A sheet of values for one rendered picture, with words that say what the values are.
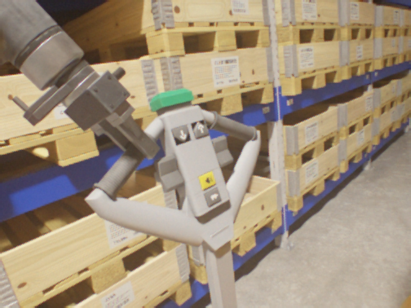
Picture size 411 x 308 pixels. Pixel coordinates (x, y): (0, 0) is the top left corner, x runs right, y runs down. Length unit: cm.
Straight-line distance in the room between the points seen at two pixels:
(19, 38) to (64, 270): 98
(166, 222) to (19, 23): 38
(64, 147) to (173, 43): 65
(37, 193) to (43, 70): 81
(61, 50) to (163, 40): 97
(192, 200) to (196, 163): 7
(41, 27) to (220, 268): 53
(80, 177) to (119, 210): 80
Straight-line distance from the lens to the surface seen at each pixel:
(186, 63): 149
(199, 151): 58
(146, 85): 134
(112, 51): 188
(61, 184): 127
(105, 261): 138
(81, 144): 122
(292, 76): 221
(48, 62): 49
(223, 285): 69
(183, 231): 57
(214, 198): 59
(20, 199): 125
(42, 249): 125
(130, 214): 52
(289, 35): 221
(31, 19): 51
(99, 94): 47
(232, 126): 67
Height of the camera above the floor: 147
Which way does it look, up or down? 17 degrees down
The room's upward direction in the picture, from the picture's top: 8 degrees counter-clockwise
